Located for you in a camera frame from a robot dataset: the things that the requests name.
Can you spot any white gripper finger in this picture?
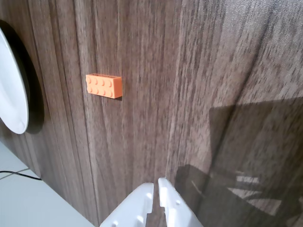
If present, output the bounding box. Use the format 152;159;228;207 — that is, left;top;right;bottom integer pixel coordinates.
99;182;155;227
158;177;202;227

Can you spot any orange lego block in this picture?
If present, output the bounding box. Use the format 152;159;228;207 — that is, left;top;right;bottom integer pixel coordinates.
85;73;123;99

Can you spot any white round plate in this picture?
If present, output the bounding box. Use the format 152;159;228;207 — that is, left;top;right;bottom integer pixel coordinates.
0;20;30;135

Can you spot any thin black floor cable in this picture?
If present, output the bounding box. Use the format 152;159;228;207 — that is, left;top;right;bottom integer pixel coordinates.
0;170;43;182

